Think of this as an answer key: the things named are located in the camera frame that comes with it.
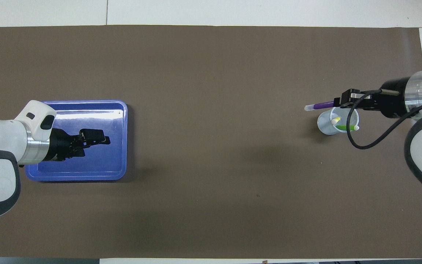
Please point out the purple marker pen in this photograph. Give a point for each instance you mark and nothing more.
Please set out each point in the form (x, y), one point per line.
(321, 105)

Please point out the green marker pen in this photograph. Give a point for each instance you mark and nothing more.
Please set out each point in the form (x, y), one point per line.
(346, 127)

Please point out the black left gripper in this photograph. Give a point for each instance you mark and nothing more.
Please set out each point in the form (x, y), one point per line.
(62, 146)

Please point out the yellow marker pen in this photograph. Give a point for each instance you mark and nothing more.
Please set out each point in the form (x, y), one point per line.
(336, 120)

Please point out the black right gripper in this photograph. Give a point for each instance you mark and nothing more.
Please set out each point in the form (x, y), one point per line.
(392, 99)

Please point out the clear plastic cup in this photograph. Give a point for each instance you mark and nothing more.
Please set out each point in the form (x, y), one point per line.
(328, 124)

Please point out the brown table mat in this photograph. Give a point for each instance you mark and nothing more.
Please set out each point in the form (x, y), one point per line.
(211, 205)

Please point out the blue plastic tray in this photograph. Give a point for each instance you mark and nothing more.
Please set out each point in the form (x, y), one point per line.
(101, 165)

